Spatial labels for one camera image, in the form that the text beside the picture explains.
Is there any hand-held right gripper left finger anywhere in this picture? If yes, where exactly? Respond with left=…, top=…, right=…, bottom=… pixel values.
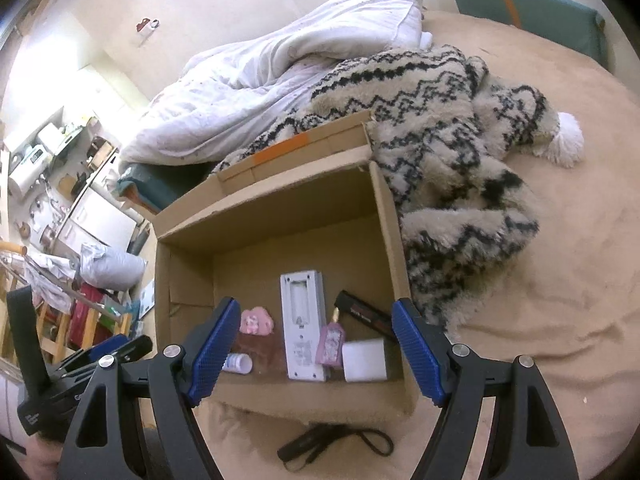
left=59, top=297, right=242, bottom=480

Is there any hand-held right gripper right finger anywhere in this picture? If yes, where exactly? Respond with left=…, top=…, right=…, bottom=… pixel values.
left=391, top=299, right=581, bottom=480

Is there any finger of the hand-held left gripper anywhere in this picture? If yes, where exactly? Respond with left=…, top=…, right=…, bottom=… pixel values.
left=62, top=336, right=154, bottom=380
left=52, top=334, right=131, bottom=371

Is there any pink cloud-shaped item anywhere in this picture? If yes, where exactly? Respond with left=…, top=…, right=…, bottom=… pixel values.
left=240, top=306, right=276, bottom=335

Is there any black rectangular case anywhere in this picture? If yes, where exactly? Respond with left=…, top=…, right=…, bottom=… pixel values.
left=334, top=290, right=398, bottom=341

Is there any white remote control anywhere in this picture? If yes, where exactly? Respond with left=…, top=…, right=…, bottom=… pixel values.
left=280, top=270, right=328, bottom=382

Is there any pink perfume bottle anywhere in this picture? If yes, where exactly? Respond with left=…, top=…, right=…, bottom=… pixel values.
left=315, top=308, right=347, bottom=367

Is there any black device with strap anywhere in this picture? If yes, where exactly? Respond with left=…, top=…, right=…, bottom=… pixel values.
left=276, top=423, right=395, bottom=465

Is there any cardboard box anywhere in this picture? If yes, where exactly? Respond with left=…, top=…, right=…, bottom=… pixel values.
left=154, top=109, right=420, bottom=418

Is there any person's left forearm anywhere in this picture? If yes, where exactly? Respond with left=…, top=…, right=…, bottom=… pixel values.
left=20, top=435, right=63, bottom=480

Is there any white pill bottle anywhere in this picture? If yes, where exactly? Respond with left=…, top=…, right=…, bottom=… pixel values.
left=221, top=353, right=253, bottom=375

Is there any wooden rack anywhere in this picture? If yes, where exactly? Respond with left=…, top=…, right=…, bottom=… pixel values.
left=0, top=240, right=136, bottom=366

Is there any red bag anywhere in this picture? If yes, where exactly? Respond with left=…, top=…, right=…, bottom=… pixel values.
left=67, top=282, right=108, bottom=348

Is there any white charger adapter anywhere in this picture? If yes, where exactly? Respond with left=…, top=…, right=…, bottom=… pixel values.
left=342, top=338, right=388, bottom=383

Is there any grey plastic bag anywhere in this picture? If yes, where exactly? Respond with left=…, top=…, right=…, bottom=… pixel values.
left=79, top=242, right=147, bottom=291

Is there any white kitchen cabinet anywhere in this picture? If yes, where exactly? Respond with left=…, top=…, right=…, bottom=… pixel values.
left=52, top=192, right=141, bottom=261

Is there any beige bed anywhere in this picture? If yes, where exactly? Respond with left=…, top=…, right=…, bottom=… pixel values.
left=195, top=7, right=640, bottom=480

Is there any teal cushion with orange edge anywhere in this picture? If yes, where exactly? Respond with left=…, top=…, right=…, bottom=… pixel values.
left=116, top=160, right=221, bottom=213

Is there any white kitchen appliance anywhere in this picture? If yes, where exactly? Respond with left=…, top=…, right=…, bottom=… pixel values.
left=7, top=142, right=53, bottom=196

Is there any black patterned fluffy blanket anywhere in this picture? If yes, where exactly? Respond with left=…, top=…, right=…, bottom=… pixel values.
left=212, top=44, right=585, bottom=343

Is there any white duvet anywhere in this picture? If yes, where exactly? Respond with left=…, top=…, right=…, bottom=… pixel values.
left=120, top=0, right=433, bottom=166

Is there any teal cushion with orange stripe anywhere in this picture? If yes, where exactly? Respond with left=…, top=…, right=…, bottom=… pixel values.
left=450, top=0, right=611, bottom=71

